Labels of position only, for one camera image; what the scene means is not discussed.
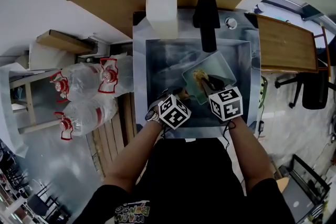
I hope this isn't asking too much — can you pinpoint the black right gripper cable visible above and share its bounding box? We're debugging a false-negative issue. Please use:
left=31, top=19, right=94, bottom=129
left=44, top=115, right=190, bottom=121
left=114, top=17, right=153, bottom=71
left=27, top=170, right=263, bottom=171
left=223, top=120, right=237, bottom=150

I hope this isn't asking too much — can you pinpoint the white soap bottle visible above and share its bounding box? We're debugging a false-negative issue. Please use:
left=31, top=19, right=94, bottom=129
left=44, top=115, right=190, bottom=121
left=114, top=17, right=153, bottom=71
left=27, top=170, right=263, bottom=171
left=143, top=0, right=179, bottom=40

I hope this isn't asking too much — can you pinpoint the wooden cart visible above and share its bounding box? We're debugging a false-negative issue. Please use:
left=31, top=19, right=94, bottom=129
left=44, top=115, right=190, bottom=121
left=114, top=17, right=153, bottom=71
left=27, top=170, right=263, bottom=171
left=256, top=13, right=332, bottom=78

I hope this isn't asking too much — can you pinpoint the person's left forearm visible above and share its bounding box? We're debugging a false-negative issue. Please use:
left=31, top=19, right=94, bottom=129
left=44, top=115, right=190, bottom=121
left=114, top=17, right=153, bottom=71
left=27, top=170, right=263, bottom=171
left=103, top=119, right=165, bottom=195

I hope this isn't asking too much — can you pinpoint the person's right forearm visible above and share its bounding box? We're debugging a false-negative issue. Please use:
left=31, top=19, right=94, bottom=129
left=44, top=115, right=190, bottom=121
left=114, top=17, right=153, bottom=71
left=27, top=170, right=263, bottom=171
left=229, top=115, right=275, bottom=196

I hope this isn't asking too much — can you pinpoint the light wooden table frame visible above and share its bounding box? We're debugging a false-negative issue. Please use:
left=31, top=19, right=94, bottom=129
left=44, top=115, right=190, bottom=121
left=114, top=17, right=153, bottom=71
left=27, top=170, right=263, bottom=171
left=9, top=69, right=66, bottom=134

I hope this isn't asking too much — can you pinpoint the black faucet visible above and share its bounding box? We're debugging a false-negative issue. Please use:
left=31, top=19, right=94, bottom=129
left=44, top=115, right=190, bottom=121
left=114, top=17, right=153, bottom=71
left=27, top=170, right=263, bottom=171
left=193, top=0, right=221, bottom=53

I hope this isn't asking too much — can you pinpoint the grey laptop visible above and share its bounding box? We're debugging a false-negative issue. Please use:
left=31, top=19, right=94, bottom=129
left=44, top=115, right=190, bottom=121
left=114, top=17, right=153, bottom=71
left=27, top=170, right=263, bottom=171
left=282, top=177, right=316, bottom=224

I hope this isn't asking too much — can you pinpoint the black power adapter cable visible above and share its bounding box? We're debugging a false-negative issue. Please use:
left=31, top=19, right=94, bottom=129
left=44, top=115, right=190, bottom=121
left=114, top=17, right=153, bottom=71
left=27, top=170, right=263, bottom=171
left=257, top=110, right=266, bottom=137

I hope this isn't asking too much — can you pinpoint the green appliance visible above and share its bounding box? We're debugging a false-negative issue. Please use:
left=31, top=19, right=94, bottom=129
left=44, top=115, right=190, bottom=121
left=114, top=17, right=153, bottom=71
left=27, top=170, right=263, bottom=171
left=258, top=76, right=268, bottom=110

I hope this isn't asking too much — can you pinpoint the black office chair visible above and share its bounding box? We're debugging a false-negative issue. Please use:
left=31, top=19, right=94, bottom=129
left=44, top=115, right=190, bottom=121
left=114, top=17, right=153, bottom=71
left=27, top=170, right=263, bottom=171
left=274, top=34, right=336, bottom=111

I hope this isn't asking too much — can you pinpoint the person's black clothing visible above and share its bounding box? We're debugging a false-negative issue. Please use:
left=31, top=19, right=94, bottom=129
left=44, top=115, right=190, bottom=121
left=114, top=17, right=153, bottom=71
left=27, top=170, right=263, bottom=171
left=76, top=137, right=296, bottom=224

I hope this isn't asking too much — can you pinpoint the beige scrubbing sponge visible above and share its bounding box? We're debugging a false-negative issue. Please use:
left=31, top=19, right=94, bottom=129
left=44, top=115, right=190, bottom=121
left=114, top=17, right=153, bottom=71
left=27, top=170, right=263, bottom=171
left=193, top=69, right=209, bottom=84

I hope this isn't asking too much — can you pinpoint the silver wristwatch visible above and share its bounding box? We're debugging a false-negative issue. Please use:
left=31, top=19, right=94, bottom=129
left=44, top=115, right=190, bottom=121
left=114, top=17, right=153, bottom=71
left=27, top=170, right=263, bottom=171
left=144, top=109, right=161, bottom=123

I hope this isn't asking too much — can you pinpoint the clear water bottle red cap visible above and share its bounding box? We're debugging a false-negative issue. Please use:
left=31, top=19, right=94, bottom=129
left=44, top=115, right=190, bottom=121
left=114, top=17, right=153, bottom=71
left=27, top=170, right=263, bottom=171
left=49, top=61, right=103, bottom=103
left=97, top=54, right=134, bottom=97
left=54, top=95, right=119, bottom=141

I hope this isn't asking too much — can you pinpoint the large cardboard sheet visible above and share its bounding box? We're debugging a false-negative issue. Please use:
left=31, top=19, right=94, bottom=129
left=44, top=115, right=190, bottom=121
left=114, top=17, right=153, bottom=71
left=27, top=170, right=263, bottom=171
left=64, top=0, right=259, bottom=40

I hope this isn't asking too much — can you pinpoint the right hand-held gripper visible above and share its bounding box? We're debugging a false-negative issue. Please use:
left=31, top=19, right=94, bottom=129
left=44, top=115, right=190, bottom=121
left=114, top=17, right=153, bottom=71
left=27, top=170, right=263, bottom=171
left=200, top=74, right=244, bottom=123

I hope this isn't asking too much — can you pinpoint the flat cardboard box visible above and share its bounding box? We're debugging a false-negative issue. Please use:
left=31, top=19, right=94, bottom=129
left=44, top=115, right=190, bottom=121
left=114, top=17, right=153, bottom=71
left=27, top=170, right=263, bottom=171
left=36, top=29, right=95, bottom=55

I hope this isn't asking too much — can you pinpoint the wooden slat platform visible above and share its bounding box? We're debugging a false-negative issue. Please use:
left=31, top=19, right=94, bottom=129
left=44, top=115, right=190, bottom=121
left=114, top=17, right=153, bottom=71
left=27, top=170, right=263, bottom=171
left=86, top=91, right=137, bottom=179

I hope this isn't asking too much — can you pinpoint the silver sink knob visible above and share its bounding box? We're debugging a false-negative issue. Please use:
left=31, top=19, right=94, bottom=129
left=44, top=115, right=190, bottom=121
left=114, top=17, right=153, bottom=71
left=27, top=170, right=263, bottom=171
left=225, top=17, right=238, bottom=29

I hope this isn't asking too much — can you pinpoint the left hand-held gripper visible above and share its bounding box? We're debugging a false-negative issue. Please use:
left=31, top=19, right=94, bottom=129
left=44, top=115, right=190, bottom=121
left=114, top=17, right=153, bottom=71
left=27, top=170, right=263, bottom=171
left=148, top=88, right=192, bottom=131

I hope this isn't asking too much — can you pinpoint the round wooden stool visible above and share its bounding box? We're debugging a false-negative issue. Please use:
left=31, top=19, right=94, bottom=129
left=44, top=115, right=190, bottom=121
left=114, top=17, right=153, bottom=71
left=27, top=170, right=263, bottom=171
left=274, top=177, right=291, bottom=195

